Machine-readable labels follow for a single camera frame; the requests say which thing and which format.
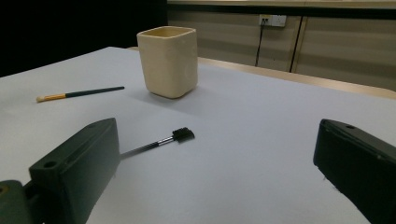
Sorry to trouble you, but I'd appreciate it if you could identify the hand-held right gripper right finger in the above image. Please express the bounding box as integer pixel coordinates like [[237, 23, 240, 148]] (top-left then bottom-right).
[[312, 118, 396, 224]]

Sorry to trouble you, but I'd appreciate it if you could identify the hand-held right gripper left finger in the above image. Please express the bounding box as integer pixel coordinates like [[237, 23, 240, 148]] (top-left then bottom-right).
[[28, 117, 121, 224]]

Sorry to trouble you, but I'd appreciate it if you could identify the makeup brush with gold ferrule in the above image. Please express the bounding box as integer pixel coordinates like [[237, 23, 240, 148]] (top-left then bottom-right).
[[35, 86, 126, 104]]

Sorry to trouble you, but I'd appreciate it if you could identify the cream square cup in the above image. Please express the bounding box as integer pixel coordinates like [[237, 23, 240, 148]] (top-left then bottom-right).
[[135, 25, 199, 100]]

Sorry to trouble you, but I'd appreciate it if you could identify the white table mat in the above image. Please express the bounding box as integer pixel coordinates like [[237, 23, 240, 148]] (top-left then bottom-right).
[[0, 46, 396, 224]]

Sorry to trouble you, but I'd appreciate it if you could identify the black wall cable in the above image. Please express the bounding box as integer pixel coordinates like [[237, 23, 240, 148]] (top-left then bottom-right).
[[254, 18, 266, 68]]

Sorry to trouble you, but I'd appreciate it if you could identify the white wall socket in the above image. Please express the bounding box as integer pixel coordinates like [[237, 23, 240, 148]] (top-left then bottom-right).
[[258, 14, 288, 28]]

